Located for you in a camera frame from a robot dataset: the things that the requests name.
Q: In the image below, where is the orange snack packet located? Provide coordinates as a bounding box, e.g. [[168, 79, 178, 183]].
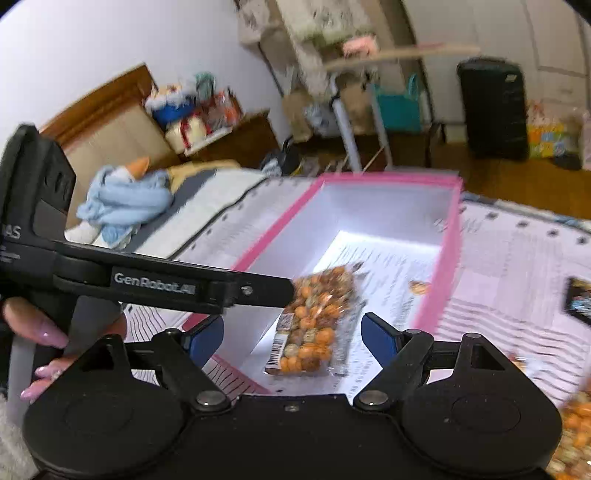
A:
[[264, 264, 365, 377], [547, 392, 591, 480]]

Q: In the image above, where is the striped bed sheet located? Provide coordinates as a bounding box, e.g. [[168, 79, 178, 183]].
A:
[[122, 178, 591, 416]]

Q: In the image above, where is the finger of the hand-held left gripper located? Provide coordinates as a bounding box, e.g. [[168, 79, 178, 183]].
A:
[[52, 239, 297, 315]]

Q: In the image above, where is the white tall packet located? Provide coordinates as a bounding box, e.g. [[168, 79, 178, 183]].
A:
[[566, 108, 591, 170]]

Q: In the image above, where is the wooden nightstand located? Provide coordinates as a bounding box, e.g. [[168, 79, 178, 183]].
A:
[[185, 110, 279, 171]]

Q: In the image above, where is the light blue cloth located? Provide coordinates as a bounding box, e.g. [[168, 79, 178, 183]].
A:
[[76, 166, 175, 245]]

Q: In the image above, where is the pink storage box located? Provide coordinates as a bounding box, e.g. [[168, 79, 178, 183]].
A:
[[182, 173, 464, 395]]

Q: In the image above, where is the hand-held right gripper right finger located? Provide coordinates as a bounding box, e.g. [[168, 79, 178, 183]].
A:
[[353, 313, 509, 410]]

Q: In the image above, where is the blue bag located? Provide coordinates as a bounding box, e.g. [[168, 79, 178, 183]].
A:
[[151, 98, 195, 128]]

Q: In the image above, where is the wooden headboard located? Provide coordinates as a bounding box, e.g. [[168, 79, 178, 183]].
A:
[[39, 64, 185, 169]]

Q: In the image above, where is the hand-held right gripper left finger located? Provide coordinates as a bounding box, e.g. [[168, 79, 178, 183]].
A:
[[74, 316, 234, 414]]

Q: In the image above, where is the floral hanging garment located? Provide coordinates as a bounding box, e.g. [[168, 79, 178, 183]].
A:
[[235, 0, 372, 63]]

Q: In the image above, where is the white-legged side table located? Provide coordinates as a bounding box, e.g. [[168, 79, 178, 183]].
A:
[[322, 43, 482, 172]]

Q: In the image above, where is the green cloth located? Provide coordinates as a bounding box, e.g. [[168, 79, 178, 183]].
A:
[[194, 71, 219, 94]]

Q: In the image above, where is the brown paper bag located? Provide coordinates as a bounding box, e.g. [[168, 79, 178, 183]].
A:
[[281, 90, 315, 142]]

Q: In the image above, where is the black suitcase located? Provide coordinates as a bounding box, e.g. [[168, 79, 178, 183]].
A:
[[457, 57, 530, 161]]

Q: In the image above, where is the black bag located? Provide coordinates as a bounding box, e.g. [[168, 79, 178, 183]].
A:
[[260, 136, 302, 177]]

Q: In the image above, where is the cream snack bag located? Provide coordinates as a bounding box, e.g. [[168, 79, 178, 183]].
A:
[[165, 115, 207, 154]]

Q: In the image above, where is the colourful cardboard box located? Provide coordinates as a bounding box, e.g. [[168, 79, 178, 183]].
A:
[[527, 124, 567, 160]]

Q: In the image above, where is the person's left hand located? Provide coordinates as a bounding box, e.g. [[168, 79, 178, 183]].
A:
[[0, 296, 127, 401]]

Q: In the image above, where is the yellow cloth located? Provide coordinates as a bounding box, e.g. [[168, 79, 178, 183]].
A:
[[165, 159, 242, 191]]

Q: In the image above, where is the black cracker packet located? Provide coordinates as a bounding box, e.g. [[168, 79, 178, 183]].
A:
[[561, 277, 591, 326]]

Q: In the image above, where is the white wardrobe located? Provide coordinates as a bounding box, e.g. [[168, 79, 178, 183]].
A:
[[401, 0, 591, 126]]

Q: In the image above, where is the teal bag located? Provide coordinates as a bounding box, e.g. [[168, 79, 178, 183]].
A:
[[370, 74, 424, 136]]

